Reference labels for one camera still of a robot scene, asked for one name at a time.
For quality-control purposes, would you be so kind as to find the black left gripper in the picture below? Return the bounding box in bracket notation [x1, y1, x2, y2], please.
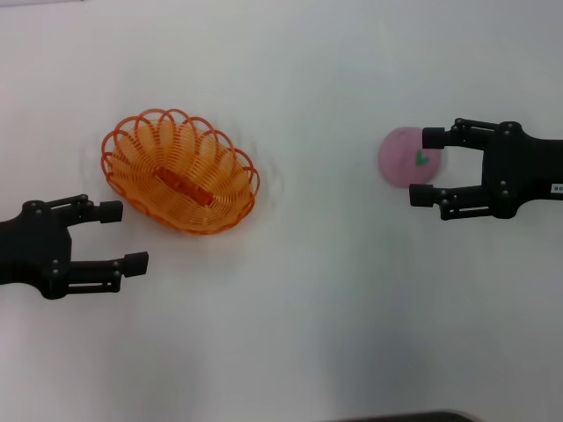
[0, 194, 150, 302]

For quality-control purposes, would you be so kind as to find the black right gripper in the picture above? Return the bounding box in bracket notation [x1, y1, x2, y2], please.
[408, 117, 563, 222]

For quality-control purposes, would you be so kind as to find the pink toy peach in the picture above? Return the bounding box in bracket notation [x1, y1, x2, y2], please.
[377, 126, 446, 189]

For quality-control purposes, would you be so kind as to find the orange plastic wire basket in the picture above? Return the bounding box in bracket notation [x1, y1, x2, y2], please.
[99, 105, 261, 236]

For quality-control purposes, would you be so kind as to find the black robot torso edge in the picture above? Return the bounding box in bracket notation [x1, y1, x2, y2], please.
[340, 411, 479, 422]

